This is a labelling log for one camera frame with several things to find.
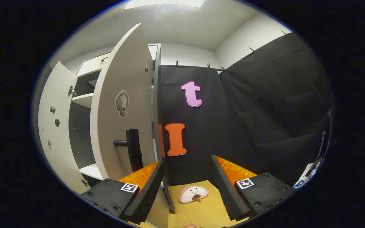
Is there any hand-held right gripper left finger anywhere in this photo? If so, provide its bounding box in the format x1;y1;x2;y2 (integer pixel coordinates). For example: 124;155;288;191
80;160;166;225

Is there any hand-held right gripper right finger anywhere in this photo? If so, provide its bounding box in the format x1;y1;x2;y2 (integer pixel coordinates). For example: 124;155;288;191
210;155;297;221

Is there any black door handle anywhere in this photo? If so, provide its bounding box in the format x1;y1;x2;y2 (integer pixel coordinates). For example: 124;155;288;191
113;128;144;173

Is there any white cabinet door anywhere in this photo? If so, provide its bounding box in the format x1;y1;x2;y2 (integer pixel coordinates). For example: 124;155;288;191
90;23;176;228
38;61;89;194

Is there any pink white plush toy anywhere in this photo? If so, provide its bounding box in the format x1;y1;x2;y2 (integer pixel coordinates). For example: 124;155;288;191
178;186;208;204

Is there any white side table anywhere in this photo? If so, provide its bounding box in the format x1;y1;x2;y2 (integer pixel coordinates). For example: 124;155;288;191
293;162;317;190

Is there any black backdrop cloth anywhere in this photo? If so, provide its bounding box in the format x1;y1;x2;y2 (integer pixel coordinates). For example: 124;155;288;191
157;32;333;187

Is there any large ceiling light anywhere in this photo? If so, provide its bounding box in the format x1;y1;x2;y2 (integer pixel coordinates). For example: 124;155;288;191
125;0;207;10

